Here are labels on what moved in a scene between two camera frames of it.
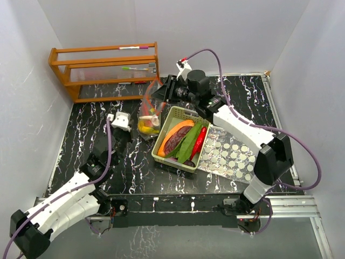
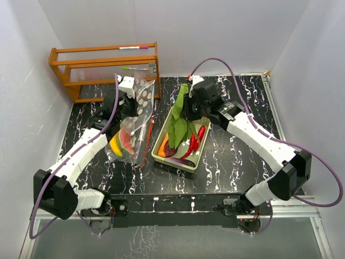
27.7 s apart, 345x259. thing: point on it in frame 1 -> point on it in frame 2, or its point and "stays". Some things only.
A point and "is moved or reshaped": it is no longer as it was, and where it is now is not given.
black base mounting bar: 194,210 stays
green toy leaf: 183,148 -> 179,128
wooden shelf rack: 117,65 stays
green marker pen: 130,68 stays
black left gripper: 129,134 -> 134,103
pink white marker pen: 133,47 stays
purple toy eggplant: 189,163 stays
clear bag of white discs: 227,156 -> 144,90
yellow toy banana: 142,127 is moved or reshaped
